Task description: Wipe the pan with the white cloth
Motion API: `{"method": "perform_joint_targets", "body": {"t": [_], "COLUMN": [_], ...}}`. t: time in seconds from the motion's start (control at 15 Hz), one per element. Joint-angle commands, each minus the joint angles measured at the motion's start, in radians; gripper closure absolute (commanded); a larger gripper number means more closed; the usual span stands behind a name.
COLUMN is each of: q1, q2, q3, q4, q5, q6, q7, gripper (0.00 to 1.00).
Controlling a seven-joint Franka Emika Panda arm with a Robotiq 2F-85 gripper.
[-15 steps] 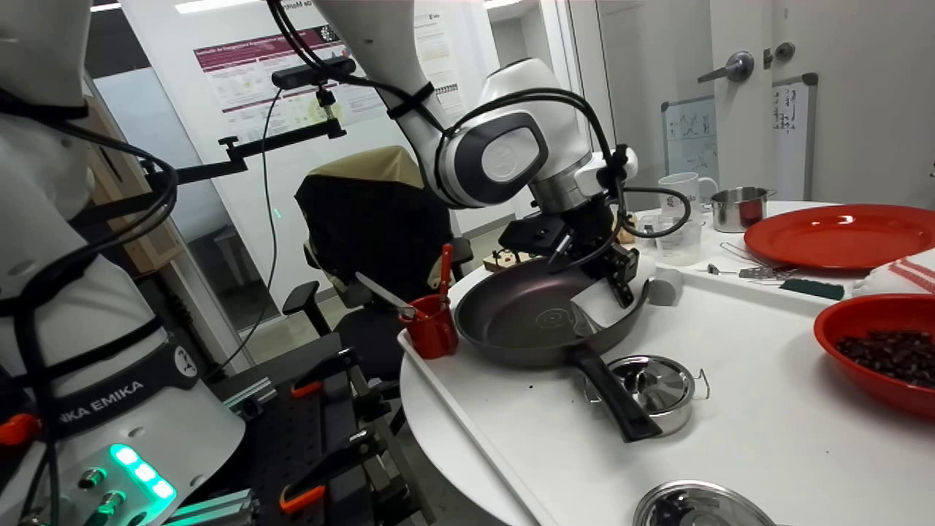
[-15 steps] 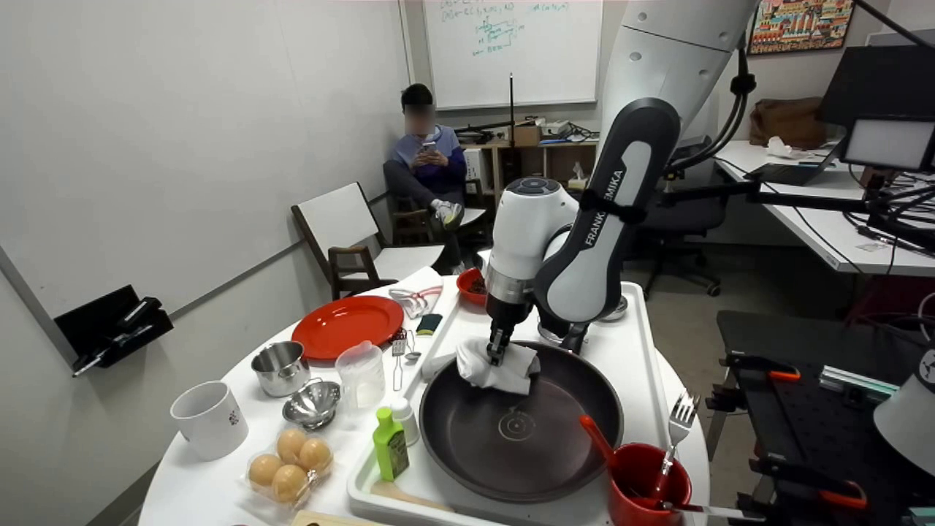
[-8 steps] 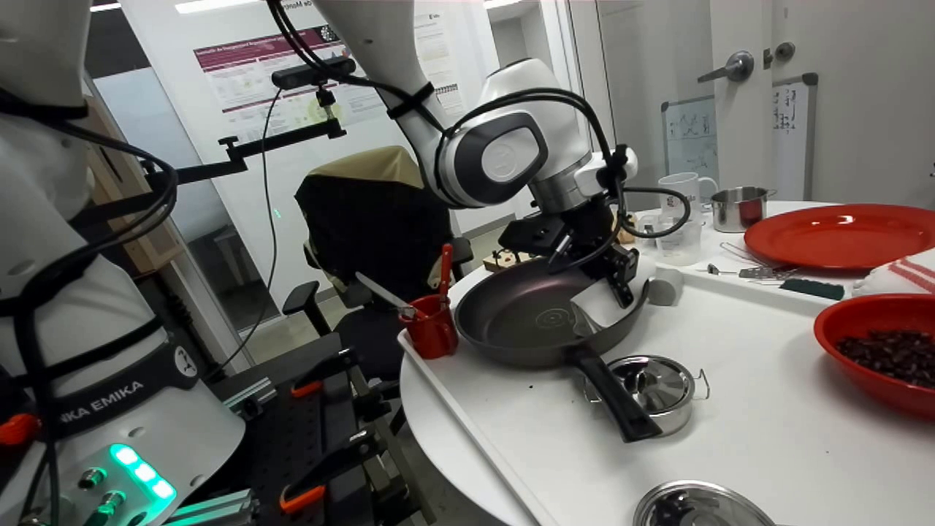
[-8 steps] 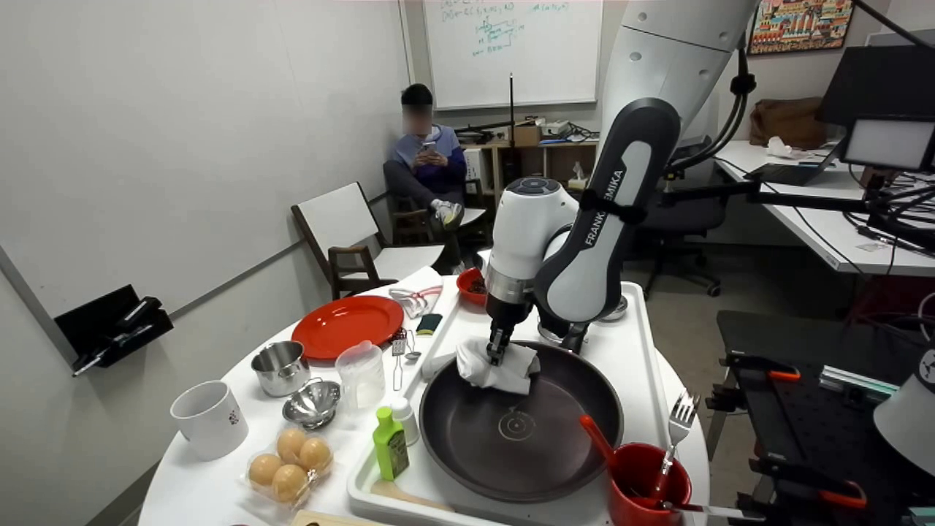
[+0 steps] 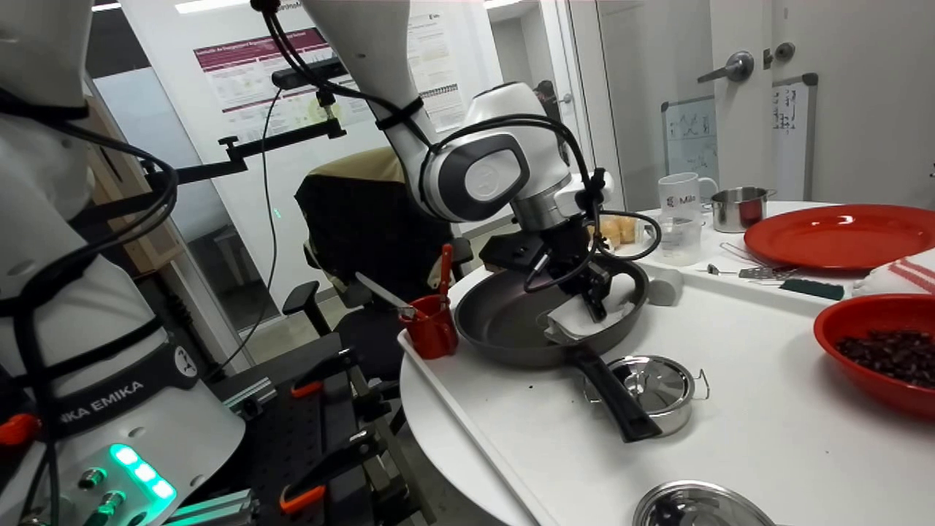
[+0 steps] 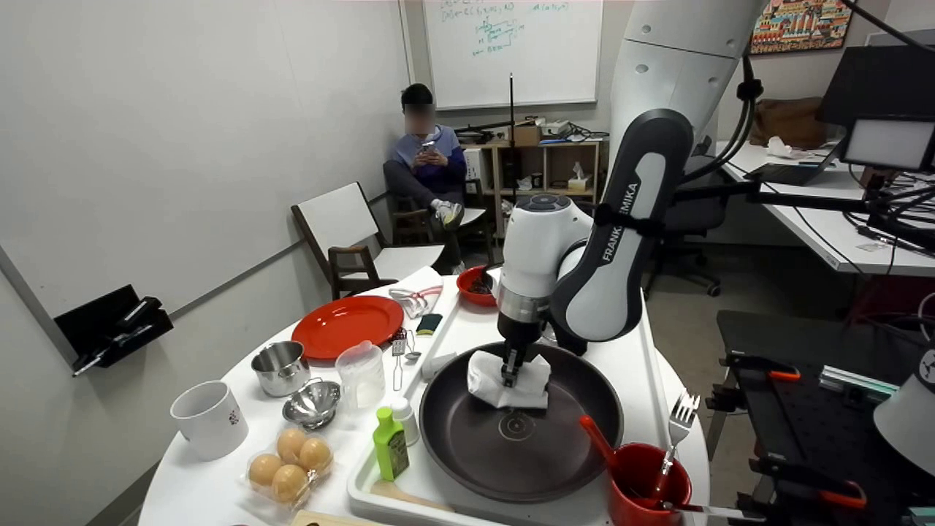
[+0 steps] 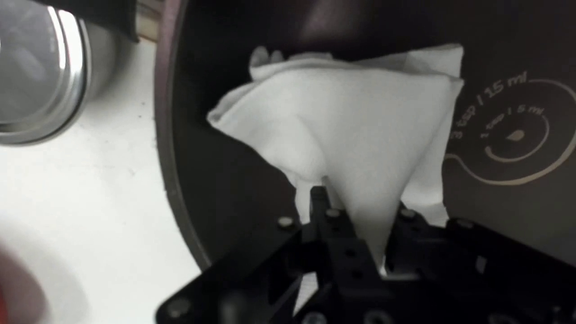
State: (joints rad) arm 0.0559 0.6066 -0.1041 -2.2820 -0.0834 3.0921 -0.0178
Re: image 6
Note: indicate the black desk mount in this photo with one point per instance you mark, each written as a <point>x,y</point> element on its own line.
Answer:
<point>878,207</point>

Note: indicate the white desk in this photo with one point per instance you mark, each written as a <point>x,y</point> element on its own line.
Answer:
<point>828,228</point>

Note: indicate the brown bag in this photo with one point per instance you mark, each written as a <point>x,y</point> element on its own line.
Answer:
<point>783,121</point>

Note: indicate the black swivel chair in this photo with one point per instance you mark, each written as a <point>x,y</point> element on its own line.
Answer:
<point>697,219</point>

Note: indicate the bright laptop screen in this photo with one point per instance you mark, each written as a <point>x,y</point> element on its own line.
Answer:
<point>885,144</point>

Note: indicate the seated person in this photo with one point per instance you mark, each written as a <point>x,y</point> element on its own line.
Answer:
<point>427,156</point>

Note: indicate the small white jar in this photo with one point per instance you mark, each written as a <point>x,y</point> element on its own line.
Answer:
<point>405,413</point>

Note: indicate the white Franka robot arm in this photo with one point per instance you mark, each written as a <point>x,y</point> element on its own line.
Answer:
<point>624,244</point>

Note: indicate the toy sushi board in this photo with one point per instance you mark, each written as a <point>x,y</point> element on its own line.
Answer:
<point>321,518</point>

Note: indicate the silver fork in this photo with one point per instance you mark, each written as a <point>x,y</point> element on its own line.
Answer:
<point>682,413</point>

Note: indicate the colorful wall picture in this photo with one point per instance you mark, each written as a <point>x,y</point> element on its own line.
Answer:
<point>798,23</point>

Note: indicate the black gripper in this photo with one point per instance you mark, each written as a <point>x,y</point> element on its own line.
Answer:
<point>522,337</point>

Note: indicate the black wall holder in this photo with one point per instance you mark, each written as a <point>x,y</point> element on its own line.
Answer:
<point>105,324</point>

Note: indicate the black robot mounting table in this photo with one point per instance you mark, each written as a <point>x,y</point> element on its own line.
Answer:
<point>828,438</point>

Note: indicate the brown egg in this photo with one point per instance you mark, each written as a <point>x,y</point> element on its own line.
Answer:
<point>289,445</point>
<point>264,469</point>
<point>289,482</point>
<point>317,453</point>

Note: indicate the red striped white towel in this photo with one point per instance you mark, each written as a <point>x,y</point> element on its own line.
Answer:
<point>419,283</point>

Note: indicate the red plate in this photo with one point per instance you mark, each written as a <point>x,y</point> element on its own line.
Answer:
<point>345,324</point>

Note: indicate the large wall whiteboard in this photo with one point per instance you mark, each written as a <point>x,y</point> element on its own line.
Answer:
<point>506,47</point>

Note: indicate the red cup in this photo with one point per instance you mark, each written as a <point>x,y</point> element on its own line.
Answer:
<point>644,486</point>

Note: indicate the steel cup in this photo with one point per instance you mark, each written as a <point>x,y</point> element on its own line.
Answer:
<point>282,368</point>

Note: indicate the white tray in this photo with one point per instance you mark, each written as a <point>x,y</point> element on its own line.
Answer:
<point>469,324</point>

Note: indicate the red bowl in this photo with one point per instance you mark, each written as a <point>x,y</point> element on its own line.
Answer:
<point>476,289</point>

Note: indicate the green bottle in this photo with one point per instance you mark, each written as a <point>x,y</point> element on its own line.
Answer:
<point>390,448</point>

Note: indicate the white seat wooden chair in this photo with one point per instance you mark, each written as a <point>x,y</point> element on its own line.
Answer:
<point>339,219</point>

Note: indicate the black monitor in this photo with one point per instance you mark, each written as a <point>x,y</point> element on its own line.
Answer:
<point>878,82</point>

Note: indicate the orange utensil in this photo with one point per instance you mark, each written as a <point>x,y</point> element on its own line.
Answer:
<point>598,438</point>

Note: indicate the clear glass cup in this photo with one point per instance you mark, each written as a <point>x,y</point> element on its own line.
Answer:
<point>208,419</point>
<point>359,380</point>

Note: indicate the black frying pan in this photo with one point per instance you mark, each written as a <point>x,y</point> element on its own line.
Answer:
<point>544,448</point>

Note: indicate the green silver bar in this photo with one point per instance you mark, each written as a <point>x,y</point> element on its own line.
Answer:
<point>858,380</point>

